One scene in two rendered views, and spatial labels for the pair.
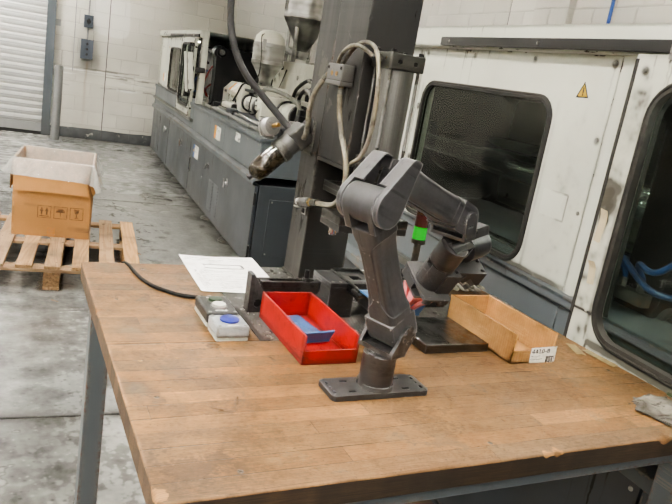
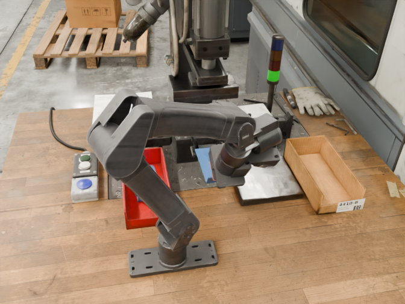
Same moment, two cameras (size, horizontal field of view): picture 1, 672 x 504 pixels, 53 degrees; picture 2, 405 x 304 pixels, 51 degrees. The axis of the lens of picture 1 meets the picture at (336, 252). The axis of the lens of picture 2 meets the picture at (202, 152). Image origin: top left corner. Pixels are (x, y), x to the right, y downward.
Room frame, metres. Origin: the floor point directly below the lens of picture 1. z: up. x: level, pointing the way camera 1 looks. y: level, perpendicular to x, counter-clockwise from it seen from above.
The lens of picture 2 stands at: (0.55, -0.34, 1.67)
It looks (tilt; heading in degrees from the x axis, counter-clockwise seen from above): 36 degrees down; 16
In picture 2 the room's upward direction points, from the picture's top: 1 degrees clockwise
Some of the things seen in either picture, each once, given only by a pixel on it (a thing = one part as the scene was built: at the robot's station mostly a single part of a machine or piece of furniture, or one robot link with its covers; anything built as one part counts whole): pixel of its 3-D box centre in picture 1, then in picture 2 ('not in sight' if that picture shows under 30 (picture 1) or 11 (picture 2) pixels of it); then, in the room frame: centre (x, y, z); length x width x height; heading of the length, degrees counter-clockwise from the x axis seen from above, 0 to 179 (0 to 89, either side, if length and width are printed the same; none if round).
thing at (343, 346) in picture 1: (306, 325); (145, 184); (1.33, 0.03, 0.93); 0.25 x 0.12 x 0.06; 28
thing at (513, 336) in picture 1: (500, 328); (322, 172); (1.53, -0.42, 0.93); 0.25 x 0.13 x 0.08; 28
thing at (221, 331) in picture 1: (227, 333); (85, 192); (1.28, 0.19, 0.90); 0.07 x 0.07 x 0.06; 28
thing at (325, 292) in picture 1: (356, 295); (206, 140); (1.57, -0.07, 0.94); 0.20 x 0.10 x 0.07; 118
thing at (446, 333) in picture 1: (437, 334); (263, 180); (1.47, -0.26, 0.91); 0.17 x 0.16 x 0.02; 118
